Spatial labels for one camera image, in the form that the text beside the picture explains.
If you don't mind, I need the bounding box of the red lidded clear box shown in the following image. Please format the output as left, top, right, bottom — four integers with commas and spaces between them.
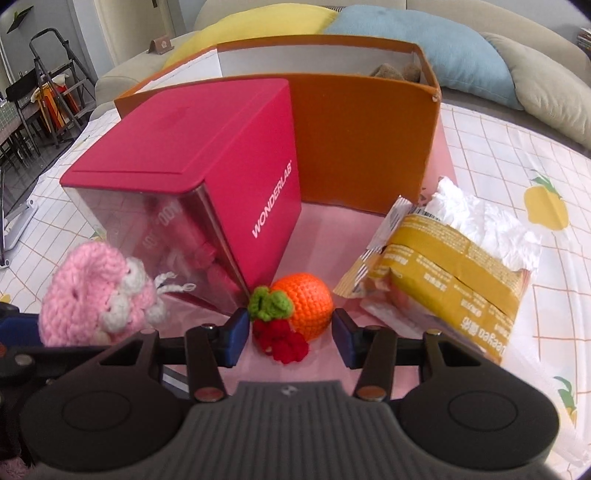
60, 78, 303, 317

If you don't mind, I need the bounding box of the brown plush toy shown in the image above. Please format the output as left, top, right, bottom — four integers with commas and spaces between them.
369, 62, 423, 84

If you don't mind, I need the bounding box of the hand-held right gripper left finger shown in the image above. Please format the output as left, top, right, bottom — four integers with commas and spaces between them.
69, 308, 250, 402

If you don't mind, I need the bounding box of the black step ladder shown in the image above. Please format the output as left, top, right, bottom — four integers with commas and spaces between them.
28, 28, 98, 148

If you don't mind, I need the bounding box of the pink table sheet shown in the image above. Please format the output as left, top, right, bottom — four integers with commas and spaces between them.
152, 124, 460, 398

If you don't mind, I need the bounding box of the yellow snack packet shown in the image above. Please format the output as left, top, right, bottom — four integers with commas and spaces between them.
332, 196, 532, 365

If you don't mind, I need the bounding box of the orange cardboard box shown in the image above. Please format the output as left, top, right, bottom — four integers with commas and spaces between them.
114, 34, 443, 217

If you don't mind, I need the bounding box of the orange crocheted fruit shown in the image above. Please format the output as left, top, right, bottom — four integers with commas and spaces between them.
248, 273, 334, 363

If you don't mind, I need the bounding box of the blue pillow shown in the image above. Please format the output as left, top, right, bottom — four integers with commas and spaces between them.
321, 6, 525, 112

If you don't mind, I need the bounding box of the pink fluffy cloth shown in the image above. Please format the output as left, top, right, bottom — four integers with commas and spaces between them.
0, 457, 28, 480

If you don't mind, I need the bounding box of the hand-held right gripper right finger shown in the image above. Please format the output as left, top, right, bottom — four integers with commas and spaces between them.
332, 308, 513, 401

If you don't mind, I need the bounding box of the dark chair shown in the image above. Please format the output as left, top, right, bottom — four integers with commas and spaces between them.
0, 69, 42, 171

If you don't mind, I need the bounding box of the yellow pillow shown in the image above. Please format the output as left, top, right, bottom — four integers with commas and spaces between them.
161, 4, 340, 70

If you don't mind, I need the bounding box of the grey-green pillow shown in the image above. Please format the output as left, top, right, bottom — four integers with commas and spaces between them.
480, 31, 591, 151

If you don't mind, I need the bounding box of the orange board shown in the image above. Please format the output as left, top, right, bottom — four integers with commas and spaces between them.
34, 78, 81, 130

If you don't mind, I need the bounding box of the white floor stand base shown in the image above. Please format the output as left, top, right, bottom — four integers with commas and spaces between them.
0, 198, 38, 268

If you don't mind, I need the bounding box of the beige sofa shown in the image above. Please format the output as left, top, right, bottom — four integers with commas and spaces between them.
95, 0, 591, 153

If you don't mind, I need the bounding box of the pink crocheted toy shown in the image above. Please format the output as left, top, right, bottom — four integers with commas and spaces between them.
37, 241, 169, 347

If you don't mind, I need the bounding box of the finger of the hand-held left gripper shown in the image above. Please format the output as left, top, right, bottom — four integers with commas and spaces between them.
0, 342, 114, 380
0, 310, 44, 346

